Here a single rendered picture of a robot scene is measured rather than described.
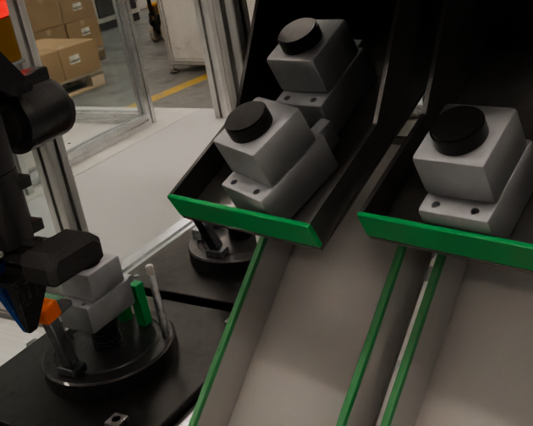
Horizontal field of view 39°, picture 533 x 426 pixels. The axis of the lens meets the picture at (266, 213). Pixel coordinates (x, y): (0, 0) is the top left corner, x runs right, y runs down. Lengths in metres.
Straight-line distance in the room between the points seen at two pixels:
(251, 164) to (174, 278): 0.50
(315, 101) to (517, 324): 0.21
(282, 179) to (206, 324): 0.39
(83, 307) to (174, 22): 6.00
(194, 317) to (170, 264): 0.15
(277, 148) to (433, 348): 0.20
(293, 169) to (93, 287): 0.33
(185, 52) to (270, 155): 6.24
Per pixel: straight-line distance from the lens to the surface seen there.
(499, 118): 0.43
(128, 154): 1.86
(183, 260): 1.00
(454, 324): 0.58
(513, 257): 0.43
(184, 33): 6.65
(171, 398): 0.75
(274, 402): 0.62
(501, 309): 0.57
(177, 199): 0.54
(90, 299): 0.77
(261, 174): 0.48
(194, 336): 0.83
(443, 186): 0.43
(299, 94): 0.55
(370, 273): 0.60
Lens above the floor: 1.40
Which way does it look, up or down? 23 degrees down
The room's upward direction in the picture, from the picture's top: 10 degrees counter-clockwise
